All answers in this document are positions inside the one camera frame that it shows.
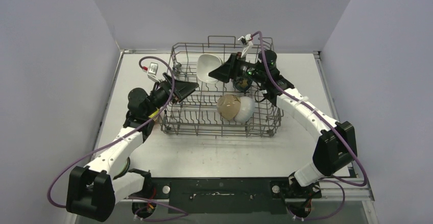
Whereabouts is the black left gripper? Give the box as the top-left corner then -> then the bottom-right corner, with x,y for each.
145,73 -> 199,117

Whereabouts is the white square bowl green outside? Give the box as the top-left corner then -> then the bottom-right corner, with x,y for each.
196,54 -> 223,84

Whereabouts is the white bowl with tan outside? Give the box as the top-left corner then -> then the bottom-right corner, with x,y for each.
216,94 -> 241,120

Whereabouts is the lime green bowl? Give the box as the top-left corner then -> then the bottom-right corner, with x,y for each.
148,109 -> 160,121

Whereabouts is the white bowl with blue outside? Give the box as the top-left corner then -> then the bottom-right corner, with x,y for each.
234,96 -> 255,123

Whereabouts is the pale green plate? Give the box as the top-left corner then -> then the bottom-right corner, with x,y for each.
113,157 -> 131,180

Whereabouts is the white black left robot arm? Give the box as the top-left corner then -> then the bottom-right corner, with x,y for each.
66,73 -> 199,222

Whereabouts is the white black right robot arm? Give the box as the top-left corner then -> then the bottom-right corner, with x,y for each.
209,49 -> 357,198

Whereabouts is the blue patterned bowl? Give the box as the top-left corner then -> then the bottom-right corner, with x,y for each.
233,77 -> 252,92

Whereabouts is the grey wire dish rack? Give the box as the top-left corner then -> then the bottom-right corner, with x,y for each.
160,35 -> 283,137

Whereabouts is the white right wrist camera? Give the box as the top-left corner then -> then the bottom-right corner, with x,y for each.
237,34 -> 253,58

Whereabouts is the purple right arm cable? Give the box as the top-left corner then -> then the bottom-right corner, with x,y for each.
250,31 -> 368,221

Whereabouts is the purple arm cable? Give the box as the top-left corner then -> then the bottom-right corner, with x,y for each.
46,56 -> 188,223
250,31 -> 368,221

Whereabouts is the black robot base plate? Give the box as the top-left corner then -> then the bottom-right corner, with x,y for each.
134,177 -> 322,214

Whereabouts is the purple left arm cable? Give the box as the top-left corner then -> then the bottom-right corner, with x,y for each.
46,56 -> 188,223

